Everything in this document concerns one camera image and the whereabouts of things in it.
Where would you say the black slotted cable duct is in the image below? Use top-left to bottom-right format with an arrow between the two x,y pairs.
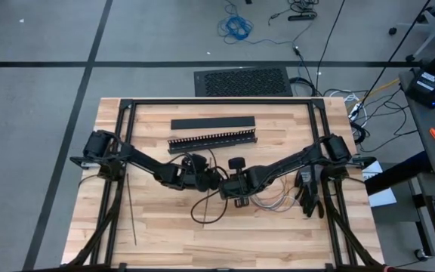
167,128 -> 259,155

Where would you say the white office chair base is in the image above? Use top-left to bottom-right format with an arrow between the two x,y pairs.
388,0 -> 435,63

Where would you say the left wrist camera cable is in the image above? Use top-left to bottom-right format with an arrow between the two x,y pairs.
190,187 -> 229,224

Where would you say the dark desk support beam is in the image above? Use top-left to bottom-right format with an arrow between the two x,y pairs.
364,150 -> 433,197

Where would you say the yellow floor cable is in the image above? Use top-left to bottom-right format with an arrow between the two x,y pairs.
347,78 -> 402,114

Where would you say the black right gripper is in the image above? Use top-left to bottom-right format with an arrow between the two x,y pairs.
217,168 -> 266,208

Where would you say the black grey work glove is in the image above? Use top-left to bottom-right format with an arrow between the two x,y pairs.
295,165 -> 319,212
304,177 -> 325,219

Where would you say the white paper sheet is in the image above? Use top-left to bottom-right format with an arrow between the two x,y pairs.
361,160 -> 398,208

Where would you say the black duct cover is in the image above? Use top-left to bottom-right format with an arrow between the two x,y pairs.
170,116 -> 257,131

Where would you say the blue coiled floor cable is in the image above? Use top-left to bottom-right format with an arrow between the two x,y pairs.
217,0 -> 298,48

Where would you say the black aluminium table frame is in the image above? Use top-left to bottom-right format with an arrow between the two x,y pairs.
60,97 -> 387,272

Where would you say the white power strip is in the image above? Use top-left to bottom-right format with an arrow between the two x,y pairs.
348,100 -> 366,122

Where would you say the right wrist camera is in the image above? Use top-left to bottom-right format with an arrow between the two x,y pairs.
227,156 -> 246,172

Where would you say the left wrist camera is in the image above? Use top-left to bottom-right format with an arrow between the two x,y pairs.
185,153 -> 209,171

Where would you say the taut thin black cable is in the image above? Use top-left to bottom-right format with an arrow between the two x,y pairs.
315,0 -> 347,96
364,0 -> 433,101

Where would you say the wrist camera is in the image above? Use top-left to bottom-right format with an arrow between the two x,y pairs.
185,153 -> 209,171
227,156 -> 246,172

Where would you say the black power strip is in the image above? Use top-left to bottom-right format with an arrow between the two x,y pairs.
288,13 -> 316,22

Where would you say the black labelled device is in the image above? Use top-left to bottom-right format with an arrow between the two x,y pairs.
406,44 -> 435,110

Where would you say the black perforated floor grate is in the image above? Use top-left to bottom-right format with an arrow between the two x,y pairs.
193,66 -> 294,97

